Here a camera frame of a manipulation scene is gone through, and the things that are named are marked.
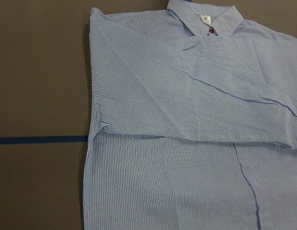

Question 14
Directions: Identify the light blue striped shirt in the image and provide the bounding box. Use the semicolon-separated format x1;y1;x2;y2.
83;0;297;230

